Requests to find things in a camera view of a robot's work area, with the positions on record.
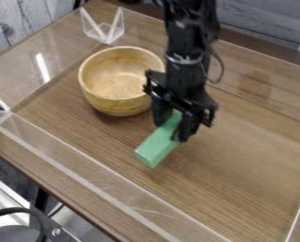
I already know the brown wooden bowl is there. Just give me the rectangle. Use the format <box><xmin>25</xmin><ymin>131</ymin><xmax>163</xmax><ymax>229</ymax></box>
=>
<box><xmin>78</xmin><ymin>45</ymin><xmax>164</xmax><ymax>116</ymax></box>

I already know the black metal base plate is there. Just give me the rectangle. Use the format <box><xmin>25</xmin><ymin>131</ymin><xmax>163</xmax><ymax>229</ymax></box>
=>
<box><xmin>28</xmin><ymin>207</ymin><xmax>80</xmax><ymax>242</ymax></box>

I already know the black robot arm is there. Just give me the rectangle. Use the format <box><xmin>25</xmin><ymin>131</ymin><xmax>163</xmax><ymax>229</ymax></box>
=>
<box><xmin>143</xmin><ymin>0</ymin><xmax>219</xmax><ymax>143</ymax></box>

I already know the green rectangular block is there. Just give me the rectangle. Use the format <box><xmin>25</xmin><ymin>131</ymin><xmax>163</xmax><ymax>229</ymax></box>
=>
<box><xmin>134</xmin><ymin>112</ymin><xmax>181</xmax><ymax>167</ymax></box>

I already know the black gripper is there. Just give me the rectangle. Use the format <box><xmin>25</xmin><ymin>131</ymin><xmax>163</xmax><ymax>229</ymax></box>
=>
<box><xmin>143</xmin><ymin>60</ymin><xmax>218</xmax><ymax>143</ymax></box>

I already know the black cable loop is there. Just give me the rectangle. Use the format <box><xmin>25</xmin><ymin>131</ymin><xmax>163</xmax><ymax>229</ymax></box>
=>
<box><xmin>0</xmin><ymin>207</ymin><xmax>45</xmax><ymax>242</ymax></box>

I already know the clear acrylic corner bracket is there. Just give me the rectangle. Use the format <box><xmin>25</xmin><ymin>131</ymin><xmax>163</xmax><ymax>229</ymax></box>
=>
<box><xmin>79</xmin><ymin>8</ymin><xmax>124</xmax><ymax>44</ymax></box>

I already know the black table leg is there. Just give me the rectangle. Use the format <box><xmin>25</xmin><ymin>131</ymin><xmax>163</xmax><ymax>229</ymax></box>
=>
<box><xmin>35</xmin><ymin>188</ymin><xmax>49</xmax><ymax>213</ymax></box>

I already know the clear acrylic enclosure wall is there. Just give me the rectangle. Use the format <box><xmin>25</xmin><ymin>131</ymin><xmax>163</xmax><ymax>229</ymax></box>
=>
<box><xmin>0</xmin><ymin>12</ymin><xmax>300</xmax><ymax>242</ymax></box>

